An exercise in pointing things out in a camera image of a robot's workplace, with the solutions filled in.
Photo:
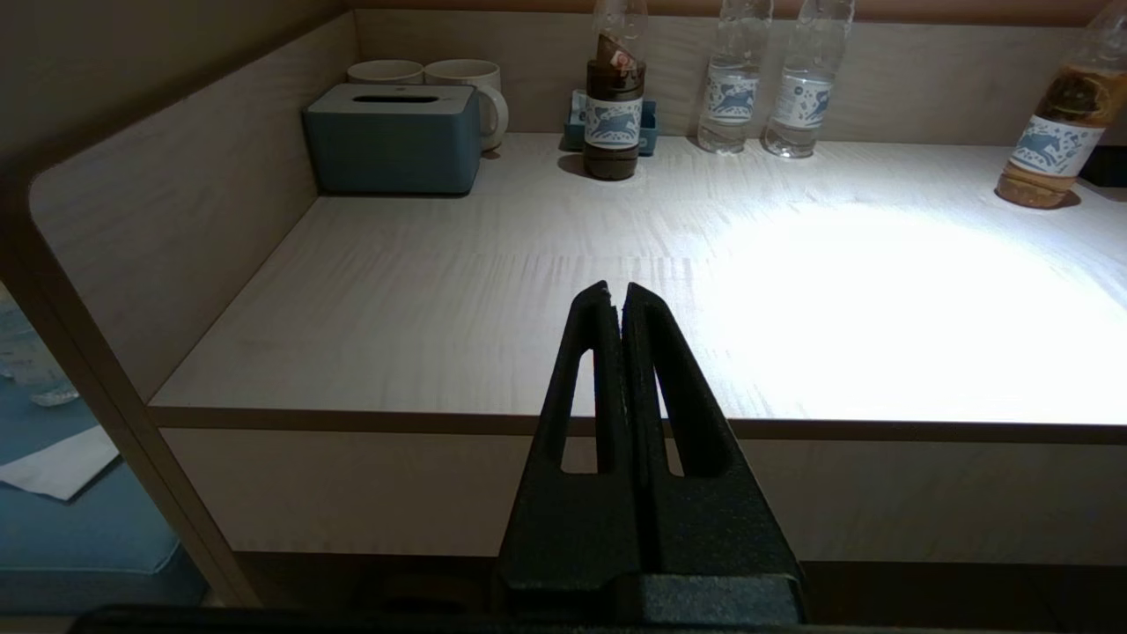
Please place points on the small blue sachet tray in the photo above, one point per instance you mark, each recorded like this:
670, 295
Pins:
574, 134

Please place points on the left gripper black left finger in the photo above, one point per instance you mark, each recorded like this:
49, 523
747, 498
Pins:
572, 528

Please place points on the grey-blue tissue box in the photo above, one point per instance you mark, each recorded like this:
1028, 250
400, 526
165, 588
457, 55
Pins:
387, 141

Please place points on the white ceramic mug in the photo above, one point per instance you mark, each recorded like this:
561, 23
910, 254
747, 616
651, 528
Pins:
467, 75
383, 72

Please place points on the clear water plastic bottle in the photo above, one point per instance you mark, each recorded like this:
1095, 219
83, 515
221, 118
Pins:
801, 101
732, 97

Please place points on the blue cushion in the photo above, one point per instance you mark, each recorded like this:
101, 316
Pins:
88, 537

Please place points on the recessed black socket panel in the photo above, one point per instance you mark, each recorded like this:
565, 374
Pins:
1109, 167

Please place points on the white paper sheet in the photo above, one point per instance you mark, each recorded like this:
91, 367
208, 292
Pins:
53, 462

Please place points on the light wood desk surround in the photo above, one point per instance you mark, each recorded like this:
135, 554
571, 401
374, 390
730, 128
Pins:
176, 220

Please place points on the dark drink plastic bottle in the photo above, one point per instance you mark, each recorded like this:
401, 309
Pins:
612, 150

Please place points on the orange tea plastic bottle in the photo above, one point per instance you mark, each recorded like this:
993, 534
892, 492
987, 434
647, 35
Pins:
1048, 150

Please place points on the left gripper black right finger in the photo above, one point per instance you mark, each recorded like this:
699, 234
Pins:
713, 528

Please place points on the pale crumpled plastic sheet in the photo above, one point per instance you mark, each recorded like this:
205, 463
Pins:
35, 370

